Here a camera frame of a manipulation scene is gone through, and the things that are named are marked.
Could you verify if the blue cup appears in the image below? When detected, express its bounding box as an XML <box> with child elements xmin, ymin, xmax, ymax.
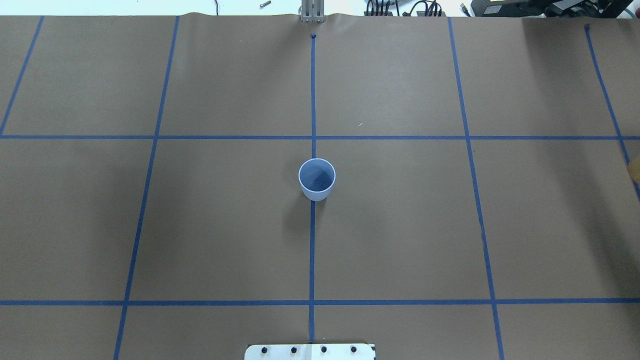
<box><xmin>297</xmin><ymin>158</ymin><xmax>337</xmax><ymax>202</ymax></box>

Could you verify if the yellow-brown cup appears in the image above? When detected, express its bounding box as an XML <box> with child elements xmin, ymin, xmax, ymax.
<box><xmin>627</xmin><ymin>156</ymin><xmax>640</xmax><ymax>184</ymax></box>

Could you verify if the black laptop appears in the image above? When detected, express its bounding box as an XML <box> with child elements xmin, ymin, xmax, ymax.
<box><xmin>470</xmin><ymin>0</ymin><xmax>633</xmax><ymax>19</ymax></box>

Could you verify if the aluminium frame post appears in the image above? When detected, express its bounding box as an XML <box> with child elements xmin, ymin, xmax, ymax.
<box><xmin>299</xmin><ymin>0</ymin><xmax>326</xmax><ymax>24</ymax></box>

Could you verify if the black cable hub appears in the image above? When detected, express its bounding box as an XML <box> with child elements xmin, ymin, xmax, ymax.
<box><xmin>363</xmin><ymin>0</ymin><xmax>400</xmax><ymax>17</ymax></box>

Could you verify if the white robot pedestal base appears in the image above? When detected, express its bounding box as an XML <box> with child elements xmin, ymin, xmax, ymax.
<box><xmin>244</xmin><ymin>342</ymin><xmax>377</xmax><ymax>360</ymax></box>

